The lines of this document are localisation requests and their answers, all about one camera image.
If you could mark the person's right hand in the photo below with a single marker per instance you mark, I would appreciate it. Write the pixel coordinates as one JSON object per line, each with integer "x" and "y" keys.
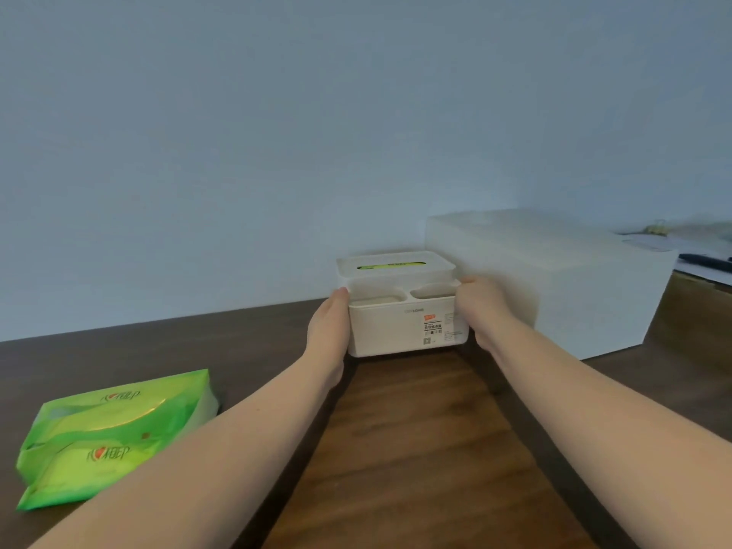
{"x": 486, "y": 308}

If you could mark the person's left hand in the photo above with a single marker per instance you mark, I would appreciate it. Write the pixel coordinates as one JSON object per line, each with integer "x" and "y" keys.
{"x": 326, "y": 331}

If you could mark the person's left thumb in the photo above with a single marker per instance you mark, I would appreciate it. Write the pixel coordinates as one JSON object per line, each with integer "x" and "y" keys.
{"x": 337, "y": 300}

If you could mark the person's right thumb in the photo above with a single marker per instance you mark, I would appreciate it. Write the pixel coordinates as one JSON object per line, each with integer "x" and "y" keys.
{"x": 466, "y": 285}

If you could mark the white plastic tissue box organizer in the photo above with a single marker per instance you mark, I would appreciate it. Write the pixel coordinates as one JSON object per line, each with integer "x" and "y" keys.
{"x": 400, "y": 314}

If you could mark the person's right forearm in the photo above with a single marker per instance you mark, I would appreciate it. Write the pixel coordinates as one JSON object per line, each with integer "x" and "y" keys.
{"x": 612, "y": 428}

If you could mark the person's left forearm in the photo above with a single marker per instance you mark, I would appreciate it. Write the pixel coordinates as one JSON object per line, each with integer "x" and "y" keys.
{"x": 188, "y": 451}

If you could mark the large translucent white storage box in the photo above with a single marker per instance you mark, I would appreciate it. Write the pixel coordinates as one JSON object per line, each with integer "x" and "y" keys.
{"x": 549, "y": 280}

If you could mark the white papers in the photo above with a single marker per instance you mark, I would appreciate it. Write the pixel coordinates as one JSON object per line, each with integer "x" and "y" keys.
{"x": 680, "y": 240}

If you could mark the black pen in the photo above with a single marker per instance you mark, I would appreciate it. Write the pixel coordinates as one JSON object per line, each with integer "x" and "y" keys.
{"x": 705, "y": 262}

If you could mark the green tissue packet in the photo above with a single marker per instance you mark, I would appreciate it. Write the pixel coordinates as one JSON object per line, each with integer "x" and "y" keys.
{"x": 108, "y": 434}

